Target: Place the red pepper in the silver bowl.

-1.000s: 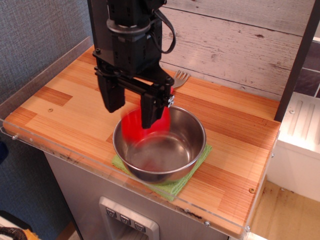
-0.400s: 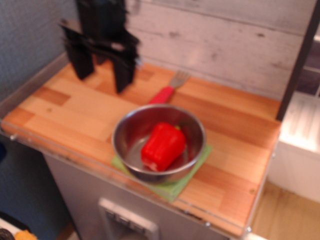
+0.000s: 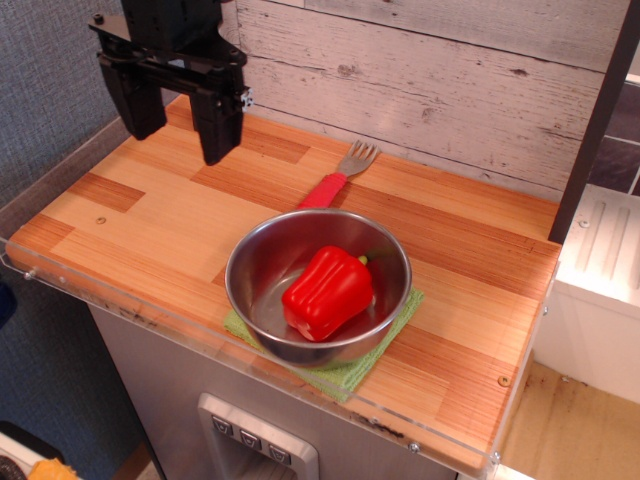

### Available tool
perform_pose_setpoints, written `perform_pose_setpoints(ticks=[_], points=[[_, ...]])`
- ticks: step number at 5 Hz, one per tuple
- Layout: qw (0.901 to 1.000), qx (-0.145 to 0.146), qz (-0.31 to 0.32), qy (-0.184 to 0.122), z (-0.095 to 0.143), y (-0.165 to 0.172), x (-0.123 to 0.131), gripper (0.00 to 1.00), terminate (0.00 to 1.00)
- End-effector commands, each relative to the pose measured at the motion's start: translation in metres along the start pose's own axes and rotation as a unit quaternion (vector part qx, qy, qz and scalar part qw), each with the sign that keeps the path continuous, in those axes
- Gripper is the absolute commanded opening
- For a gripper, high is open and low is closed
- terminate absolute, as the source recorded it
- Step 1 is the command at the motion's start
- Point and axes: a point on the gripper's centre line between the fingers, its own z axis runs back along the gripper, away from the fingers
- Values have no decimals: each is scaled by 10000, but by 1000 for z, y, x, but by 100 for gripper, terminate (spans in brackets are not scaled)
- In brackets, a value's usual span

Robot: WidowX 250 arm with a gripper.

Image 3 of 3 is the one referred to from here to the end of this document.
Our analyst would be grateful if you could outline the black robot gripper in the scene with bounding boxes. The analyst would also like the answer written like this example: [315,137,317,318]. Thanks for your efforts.
[89,1,252,166]

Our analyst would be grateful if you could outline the red bell pepper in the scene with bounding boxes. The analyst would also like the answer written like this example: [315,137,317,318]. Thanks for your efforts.
[281,246,373,342]

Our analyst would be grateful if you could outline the silver metal bowl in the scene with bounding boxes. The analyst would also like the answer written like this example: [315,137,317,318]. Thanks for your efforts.
[225,208,412,367]

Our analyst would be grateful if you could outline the clear acrylic guard strip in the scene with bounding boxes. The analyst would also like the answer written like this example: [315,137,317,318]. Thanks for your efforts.
[1,240,500,478]

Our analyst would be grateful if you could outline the grey toy fridge cabinet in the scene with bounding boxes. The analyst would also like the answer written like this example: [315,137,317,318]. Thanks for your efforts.
[90,307,457,479]

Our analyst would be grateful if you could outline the green cloth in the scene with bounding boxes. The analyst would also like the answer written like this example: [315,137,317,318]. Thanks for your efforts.
[222,288,425,404]

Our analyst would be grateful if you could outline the yellow object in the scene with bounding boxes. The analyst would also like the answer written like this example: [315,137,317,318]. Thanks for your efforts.
[27,459,78,480]

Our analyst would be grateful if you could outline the white toy sink unit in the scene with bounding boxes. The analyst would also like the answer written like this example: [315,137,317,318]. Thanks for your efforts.
[533,74,639,402]

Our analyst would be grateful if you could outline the red handled metal fork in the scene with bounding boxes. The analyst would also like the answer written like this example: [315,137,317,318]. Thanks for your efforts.
[297,140,381,209]

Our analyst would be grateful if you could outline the dark vertical post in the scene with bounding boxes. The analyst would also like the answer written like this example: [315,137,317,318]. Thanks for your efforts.
[548,0,639,244]

